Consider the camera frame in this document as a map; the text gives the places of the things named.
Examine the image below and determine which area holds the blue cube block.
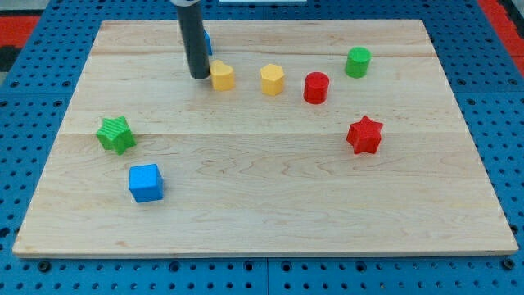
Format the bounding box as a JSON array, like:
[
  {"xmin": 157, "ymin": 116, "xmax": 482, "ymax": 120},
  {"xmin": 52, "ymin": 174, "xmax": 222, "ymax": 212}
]
[{"xmin": 128, "ymin": 164, "xmax": 164, "ymax": 203}]

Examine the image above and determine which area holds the yellow hexagon block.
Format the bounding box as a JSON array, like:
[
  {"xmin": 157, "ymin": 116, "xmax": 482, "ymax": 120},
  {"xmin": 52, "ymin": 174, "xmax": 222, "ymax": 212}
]
[{"xmin": 260, "ymin": 64, "xmax": 285, "ymax": 96}]

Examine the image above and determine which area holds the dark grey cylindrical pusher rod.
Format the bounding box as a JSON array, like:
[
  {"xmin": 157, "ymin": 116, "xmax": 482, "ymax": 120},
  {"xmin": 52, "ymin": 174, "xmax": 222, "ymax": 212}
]
[{"xmin": 175, "ymin": 0, "xmax": 210, "ymax": 79}]

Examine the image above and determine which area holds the yellow heart block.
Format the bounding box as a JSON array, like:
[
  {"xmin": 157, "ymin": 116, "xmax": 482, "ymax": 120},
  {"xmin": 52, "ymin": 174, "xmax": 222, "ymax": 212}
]
[{"xmin": 210, "ymin": 60, "xmax": 235, "ymax": 91}]

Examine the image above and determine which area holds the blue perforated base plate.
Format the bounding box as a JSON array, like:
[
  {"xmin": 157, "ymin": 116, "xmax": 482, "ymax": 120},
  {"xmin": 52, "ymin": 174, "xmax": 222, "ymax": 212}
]
[{"xmin": 1, "ymin": 0, "xmax": 523, "ymax": 294}]

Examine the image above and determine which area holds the green star block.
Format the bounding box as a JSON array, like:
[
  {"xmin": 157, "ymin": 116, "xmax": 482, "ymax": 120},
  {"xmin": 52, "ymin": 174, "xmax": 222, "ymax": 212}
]
[{"xmin": 96, "ymin": 116, "xmax": 136, "ymax": 155}]

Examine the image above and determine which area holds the red cylinder block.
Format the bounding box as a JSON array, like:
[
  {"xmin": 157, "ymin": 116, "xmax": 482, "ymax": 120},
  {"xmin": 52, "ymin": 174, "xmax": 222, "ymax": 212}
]
[{"xmin": 303, "ymin": 72, "xmax": 330, "ymax": 104}]

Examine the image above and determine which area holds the light wooden board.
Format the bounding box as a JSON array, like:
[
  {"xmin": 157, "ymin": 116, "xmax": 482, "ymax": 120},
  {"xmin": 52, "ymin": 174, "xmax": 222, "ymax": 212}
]
[{"xmin": 12, "ymin": 20, "xmax": 518, "ymax": 259}]

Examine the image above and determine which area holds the red star block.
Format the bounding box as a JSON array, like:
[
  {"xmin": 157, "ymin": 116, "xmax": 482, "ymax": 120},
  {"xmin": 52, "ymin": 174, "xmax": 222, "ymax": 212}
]
[{"xmin": 346, "ymin": 116, "xmax": 383, "ymax": 154}]

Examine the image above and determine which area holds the blue triangle block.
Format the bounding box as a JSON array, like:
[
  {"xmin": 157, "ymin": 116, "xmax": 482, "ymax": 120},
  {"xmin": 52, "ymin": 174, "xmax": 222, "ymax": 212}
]
[{"xmin": 204, "ymin": 30, "xmax": 213, "ymax": 56}]

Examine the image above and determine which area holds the green cylinder block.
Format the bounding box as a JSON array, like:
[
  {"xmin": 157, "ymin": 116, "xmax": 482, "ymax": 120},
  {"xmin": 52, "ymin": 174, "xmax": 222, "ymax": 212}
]
[{"xmin": 345, "ymin": 47, "xmax": 372, "ymax": 79}]

